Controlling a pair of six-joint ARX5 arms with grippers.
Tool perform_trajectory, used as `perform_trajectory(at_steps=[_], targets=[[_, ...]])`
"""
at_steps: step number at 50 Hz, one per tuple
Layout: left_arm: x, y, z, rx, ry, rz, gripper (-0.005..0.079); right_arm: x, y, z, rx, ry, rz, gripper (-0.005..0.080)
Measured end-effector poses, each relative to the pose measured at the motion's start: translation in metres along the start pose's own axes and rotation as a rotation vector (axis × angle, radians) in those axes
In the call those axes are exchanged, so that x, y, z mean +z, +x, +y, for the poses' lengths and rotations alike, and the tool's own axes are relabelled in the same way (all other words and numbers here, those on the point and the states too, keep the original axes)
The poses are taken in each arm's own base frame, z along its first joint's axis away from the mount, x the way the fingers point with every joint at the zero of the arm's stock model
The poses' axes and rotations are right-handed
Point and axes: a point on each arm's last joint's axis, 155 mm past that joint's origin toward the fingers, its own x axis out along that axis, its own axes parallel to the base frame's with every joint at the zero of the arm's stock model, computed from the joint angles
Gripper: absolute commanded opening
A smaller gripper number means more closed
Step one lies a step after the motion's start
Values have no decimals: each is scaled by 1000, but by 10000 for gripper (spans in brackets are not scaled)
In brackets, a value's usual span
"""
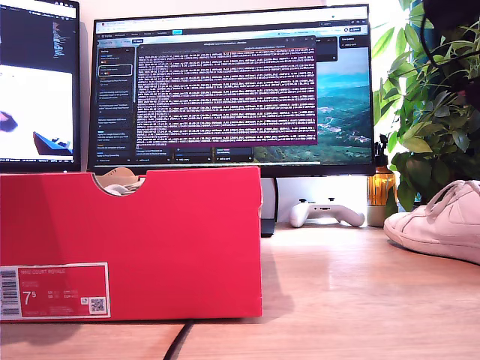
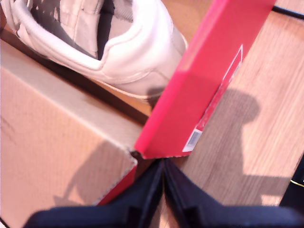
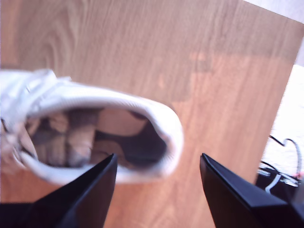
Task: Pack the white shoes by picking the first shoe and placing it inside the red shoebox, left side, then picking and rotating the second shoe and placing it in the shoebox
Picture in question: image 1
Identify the red cardboard shoebox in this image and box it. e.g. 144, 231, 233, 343
0, 166, 264, 323

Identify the silver and black monitor stand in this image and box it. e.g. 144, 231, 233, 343
260, 176, 279, 238

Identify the white game controller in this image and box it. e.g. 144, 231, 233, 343
288, 197, 365, 229

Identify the wide monitor with terminal window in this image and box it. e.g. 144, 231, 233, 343
86, 4, 377, 177

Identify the tan cardboard insert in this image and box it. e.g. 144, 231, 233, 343
97, 167, 140, 188

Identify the white round pot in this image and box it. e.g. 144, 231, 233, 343
366, 205, 398, 228

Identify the amber pump bottle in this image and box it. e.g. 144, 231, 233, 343
367, 133, 398, 208

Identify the green leafy houseplant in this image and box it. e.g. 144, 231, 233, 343
370, 0, 480, 213

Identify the dark teal curtain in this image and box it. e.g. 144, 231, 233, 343
408, 0, 432, 76

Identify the computer monitor with code windows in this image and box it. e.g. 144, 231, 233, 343
0, 0, 82, 174

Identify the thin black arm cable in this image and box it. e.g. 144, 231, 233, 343
418, 10, 449, 69

